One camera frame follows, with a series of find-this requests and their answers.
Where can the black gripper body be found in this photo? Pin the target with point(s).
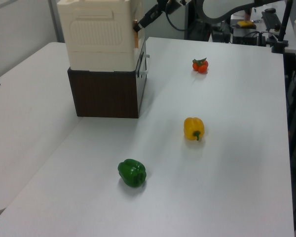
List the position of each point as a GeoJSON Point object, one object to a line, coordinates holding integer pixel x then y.
{"type": "Point", "coordinates": [151, 15]}

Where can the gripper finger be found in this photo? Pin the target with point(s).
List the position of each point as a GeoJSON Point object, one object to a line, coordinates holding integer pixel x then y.
{"type": "Point", "coordinates": [138, 23]}
{"type": "Point", "coordinates": [136, 29]}

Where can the cream cabinet door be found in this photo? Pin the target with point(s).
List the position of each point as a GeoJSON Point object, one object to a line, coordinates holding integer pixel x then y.
{"type": "Point", "coordinates": [141, 12]}

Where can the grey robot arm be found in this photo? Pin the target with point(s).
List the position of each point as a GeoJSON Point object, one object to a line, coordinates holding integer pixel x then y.
{"type": "Point", "coordinates": [212, 16]}

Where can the cream plastic toy cabinet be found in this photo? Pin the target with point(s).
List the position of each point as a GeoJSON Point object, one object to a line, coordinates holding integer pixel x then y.
{"type": "Point", "coordinates": [98, 37]}

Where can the red toy tomato cluster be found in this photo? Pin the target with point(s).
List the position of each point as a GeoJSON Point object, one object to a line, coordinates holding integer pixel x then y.
{"type": "Point", "coordinates": [200, 65]}

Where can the dark brown wooden box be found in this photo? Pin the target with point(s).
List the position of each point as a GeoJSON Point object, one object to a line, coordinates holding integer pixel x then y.
{"type": "Point", "coordinates": [106, 95]}

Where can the yellow block on desk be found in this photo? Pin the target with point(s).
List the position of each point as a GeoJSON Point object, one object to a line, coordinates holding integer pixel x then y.
{"type": "Point", "coordinates": [245, 24]}

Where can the black electronics box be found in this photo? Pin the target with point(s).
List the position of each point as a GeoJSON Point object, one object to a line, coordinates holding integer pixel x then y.
{"type": "Point", "coordinates": [246, 37]}

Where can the yellow toy bell pepper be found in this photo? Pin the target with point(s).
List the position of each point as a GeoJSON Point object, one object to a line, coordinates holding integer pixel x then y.
{"type": "Point", "coordinates": [193, 127]}

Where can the black computer mouse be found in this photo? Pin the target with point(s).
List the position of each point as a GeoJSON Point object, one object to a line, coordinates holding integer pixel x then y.
{"type": "Point", "coordinates": [270, 10]}

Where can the black keyboard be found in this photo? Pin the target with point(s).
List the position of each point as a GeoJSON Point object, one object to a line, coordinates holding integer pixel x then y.
{"type": "Point", "coordinates": [271, 21]}

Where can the black pole with clamp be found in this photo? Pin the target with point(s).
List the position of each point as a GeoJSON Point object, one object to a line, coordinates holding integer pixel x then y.
{"type": "Point", "coordinates": [283, 27]}

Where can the white background desk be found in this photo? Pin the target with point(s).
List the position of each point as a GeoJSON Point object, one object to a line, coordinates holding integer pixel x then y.
{"type": "Point", "coordinates": [292, 32]}

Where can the green toy bell pepper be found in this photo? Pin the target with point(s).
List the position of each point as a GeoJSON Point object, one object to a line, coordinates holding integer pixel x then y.
{"type": "Point", "coordinates": [132, 172]}

